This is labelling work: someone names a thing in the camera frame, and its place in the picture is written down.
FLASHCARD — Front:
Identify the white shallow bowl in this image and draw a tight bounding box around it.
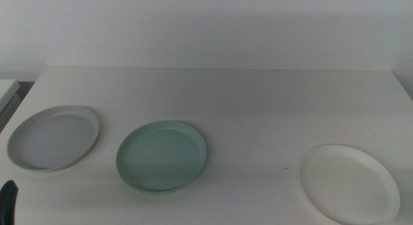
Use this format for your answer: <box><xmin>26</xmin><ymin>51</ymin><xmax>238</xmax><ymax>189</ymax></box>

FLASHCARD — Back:
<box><xmin>299</xmin><ymin>144</ymin><xmax>401</xmax><ymax>225</ymax></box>

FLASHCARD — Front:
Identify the green shallow bowl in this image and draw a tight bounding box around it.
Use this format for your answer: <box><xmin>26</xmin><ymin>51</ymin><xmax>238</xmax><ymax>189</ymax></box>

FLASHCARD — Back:
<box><xmin>116</xmin><ymin>119</ymin><xmax>208</xmax><ymax>194</ymax></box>

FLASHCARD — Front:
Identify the grey shallow bowl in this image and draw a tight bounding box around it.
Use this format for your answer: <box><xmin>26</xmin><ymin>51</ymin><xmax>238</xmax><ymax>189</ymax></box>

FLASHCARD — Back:
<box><xmin>6</xmin><ymin>104</ymin><xmax>100</xmax><ymax>172</ymax></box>

